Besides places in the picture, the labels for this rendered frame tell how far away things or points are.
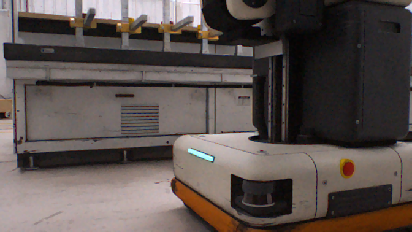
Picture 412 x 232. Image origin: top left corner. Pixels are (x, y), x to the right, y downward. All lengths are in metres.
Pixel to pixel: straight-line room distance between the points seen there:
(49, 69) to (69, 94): 0.28
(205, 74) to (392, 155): 1.42
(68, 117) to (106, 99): 0.25
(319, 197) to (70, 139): 1.70
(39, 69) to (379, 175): 1.68
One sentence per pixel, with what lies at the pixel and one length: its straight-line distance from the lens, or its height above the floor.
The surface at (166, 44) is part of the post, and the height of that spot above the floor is 0.74.
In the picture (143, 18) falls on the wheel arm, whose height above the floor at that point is 0.82.
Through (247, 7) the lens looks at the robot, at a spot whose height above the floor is 0.67.
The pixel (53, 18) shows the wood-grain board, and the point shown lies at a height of 0.88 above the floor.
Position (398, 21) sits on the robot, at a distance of 1.15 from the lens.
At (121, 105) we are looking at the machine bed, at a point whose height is 0.37.
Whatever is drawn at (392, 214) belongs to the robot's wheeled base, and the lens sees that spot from 1.11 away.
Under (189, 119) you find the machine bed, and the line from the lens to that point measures 2.43.
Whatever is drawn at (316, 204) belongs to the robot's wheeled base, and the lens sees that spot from 0.90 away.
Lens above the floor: 0.42
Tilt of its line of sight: 3 degrees down
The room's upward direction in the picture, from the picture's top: straight up
